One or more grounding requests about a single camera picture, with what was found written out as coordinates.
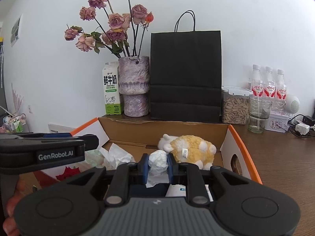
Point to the water bottle red label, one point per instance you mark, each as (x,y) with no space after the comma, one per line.
(281,86)
(256,82)
(269,83)

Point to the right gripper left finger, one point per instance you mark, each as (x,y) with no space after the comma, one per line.
(143,168)

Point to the right water bottle red label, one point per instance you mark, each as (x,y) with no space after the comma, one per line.
(281,86)

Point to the clear container of seeds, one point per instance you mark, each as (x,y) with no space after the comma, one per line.
(235,105)

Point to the yellow white plush sheep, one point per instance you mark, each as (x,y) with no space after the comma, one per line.
(189,148)

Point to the white round speaker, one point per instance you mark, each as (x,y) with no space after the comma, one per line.
(292,104)

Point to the middle water bottle red label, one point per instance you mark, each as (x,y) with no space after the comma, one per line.
(269,83)

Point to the purple ceramic vase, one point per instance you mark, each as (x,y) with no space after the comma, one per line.
(134,85)

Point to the white wall panel box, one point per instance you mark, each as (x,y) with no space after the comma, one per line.
(53,128)

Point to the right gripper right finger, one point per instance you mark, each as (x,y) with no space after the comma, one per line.
(172,169)

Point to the white green milk carton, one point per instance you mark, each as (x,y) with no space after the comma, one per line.
(113,99)

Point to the left water bottle red label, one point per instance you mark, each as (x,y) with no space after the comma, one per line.
(256,82)

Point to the white packet in box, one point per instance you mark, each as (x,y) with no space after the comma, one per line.
(180,191)

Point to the dried pink roses bouquet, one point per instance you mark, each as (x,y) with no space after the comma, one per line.
(121,33)

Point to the black paper bag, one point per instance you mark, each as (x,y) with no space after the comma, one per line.
(186,76)

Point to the person's left hand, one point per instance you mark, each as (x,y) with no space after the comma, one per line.
(9,226)

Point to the white tin box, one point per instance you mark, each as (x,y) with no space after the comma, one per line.
(277,122)

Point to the clear drinking glass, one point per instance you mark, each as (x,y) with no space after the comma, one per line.
(258,114)

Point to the white power adapter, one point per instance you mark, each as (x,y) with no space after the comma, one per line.
(302,128)

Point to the crumpled white paper in box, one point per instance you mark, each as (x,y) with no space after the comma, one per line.
(115,157)

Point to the red orange cardboard box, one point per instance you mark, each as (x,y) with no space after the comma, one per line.
(141,135)

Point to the white tissue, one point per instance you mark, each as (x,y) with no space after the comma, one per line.
(158,169)

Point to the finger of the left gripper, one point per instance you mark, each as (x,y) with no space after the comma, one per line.
(57,135)
(91,142)

